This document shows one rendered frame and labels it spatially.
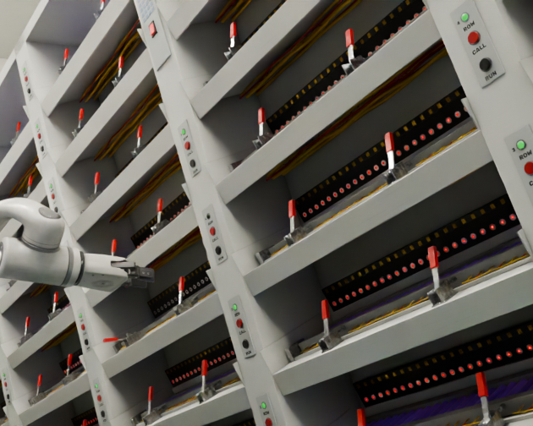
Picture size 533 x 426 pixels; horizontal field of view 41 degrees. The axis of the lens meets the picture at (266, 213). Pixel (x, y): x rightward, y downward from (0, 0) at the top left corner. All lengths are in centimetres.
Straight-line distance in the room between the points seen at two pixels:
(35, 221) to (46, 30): 99
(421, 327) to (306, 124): 41
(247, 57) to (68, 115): 99
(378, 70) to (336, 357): 49
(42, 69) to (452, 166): 156
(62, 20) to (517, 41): 159
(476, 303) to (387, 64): 39
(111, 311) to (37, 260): 60
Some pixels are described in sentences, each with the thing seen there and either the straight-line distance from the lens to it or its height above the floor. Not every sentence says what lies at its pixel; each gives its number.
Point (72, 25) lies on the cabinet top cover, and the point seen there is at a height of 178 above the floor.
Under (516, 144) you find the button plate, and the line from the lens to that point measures 101.
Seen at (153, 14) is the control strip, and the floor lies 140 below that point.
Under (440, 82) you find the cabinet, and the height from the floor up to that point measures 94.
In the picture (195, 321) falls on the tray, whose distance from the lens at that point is 161.
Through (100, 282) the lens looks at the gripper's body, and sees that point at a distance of 159.
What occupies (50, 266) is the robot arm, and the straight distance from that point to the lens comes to 153.
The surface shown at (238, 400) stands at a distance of 152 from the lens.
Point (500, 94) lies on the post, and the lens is 103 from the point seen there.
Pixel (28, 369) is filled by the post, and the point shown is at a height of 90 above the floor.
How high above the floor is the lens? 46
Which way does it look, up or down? 16 degrees up
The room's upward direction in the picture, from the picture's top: 18 degrees counter-clockwise
